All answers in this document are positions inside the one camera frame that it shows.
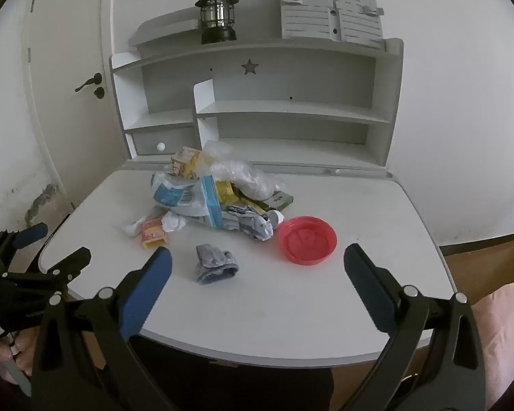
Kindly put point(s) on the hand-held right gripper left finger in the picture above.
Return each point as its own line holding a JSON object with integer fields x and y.
{"x": 147, "y": 291}

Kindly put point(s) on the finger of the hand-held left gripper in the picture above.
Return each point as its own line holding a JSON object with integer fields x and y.
{"x": 75, "y": 259}
{"x": 32, "y": 231}

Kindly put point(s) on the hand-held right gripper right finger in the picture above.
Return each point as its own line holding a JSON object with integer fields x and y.
{"x": 368, "y": 291}

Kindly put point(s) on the grey sock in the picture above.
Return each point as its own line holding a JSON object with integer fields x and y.
{"x": 216, "y": 265}

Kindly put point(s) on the white paper cup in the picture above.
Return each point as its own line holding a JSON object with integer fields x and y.
{"x": 276, "y": 218}

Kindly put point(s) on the small yellow red box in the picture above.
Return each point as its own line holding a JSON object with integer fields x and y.
{"x": 154, "y": 233}

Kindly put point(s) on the crumpled white tissue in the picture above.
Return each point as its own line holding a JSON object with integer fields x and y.
{"x": 132, "y": 227}
{"x": 173, "y": 221}

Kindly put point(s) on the red plastic lid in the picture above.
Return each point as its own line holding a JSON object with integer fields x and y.
{"x": 307, "y": 239}

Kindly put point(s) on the blue white plastic bag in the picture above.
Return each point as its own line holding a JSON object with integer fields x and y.
{"x": 184, "y": 197}

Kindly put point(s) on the crumpled printed wrapper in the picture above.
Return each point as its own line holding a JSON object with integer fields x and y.
{"x": 250, "y": 222}

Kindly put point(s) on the yellow wrapper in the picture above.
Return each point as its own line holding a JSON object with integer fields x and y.
{"x": 225, "y": 192}

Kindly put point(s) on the green box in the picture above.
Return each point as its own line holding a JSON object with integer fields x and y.
{"x": 278, "y": 200}

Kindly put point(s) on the yellow carton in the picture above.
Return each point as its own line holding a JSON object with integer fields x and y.
{"x": 186, "y": 162}

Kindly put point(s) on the pink cushion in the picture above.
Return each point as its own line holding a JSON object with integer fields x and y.
{"x": 505, "y": 338}

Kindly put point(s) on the clear plastic bag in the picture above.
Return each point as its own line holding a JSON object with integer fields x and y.
{"x": 244, "y": 175}

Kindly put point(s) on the grey drawer with white knob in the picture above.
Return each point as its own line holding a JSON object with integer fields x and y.
{"x": 175, "y": 139}

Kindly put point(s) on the white door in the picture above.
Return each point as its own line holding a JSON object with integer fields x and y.
{"x": 68, "y": 72}

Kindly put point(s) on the white desk hutch shelf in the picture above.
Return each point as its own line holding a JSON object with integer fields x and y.
{"x": 282, "y": 90}

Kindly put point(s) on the grey slatted folding board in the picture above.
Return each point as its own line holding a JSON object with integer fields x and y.
{"x": 325, "y": 15}

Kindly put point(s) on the black camping lantern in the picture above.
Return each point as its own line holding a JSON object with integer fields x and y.
{"x": 216, "y": 17}

